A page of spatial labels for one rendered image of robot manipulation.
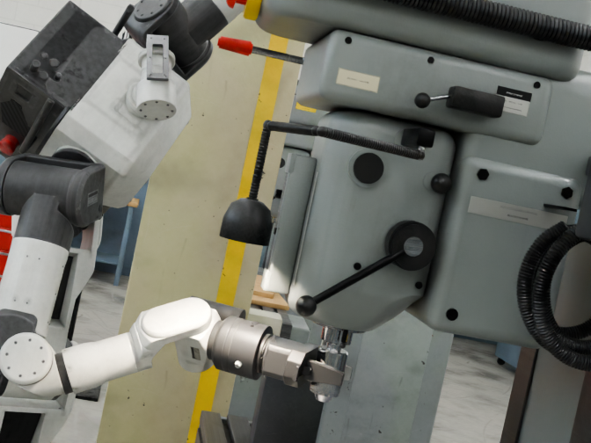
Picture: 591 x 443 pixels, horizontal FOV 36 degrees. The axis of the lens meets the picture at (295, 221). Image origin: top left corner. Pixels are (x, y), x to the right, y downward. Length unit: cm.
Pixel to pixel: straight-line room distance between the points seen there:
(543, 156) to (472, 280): 21
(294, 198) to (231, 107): 175
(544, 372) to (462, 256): 34
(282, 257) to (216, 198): 174
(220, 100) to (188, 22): 134
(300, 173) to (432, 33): 28
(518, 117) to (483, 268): 22
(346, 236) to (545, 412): 48
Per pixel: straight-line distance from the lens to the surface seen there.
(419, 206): 133
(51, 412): 203
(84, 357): 147
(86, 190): 152
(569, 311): 156
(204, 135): 310
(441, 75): 132
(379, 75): 129
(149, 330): 145
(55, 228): 150
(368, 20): 129
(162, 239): 311
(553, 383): 157
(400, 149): 123
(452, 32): 132
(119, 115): 162
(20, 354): 145
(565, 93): 139
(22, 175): 154
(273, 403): 180
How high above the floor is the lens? 152
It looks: 3 degrees down
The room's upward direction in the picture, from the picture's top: 12 degrees clockwise
